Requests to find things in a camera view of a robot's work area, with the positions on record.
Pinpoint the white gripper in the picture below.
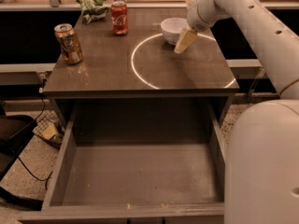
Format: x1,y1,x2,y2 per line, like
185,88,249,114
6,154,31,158
174,0,230,54

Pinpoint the white ceramic bowl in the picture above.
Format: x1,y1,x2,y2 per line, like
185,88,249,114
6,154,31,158
160,18,188,45

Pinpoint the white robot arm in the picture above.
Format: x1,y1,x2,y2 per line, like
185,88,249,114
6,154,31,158
175,0,299,224

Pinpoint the red cola can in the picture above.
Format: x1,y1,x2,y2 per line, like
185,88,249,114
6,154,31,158
110,0,128,35

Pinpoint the orange dented soda can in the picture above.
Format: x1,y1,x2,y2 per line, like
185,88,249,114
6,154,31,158
54,23,83,64

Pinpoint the green chip bag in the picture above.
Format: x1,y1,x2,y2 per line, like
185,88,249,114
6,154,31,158
77,0,108,24

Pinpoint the open grey drawer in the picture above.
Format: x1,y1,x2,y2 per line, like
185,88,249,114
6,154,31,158
20,98,224,224

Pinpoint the dark chair at left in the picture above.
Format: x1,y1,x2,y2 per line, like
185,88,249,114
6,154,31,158
0,115,43,211

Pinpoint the wire basket with items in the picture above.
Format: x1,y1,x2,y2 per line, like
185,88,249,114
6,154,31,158
34,110,64,149

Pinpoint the black floor cable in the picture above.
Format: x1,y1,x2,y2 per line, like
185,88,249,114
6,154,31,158
17,77,54,191

